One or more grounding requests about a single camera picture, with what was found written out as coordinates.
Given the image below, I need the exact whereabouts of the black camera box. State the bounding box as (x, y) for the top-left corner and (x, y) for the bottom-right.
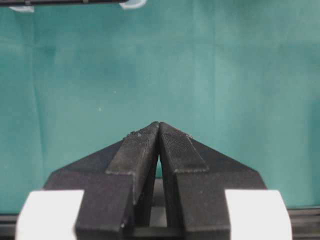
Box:
(0, 0), (127, 7)

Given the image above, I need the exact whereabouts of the green table cloth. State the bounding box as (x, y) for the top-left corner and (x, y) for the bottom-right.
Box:
(0, 0), (320, 214)

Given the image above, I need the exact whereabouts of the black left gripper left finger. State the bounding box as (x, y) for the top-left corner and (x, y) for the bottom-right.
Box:
(44, 121), (160, 240)

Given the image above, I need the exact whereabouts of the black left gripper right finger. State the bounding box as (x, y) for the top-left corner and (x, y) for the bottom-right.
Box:
(158, 122), (266, 240)

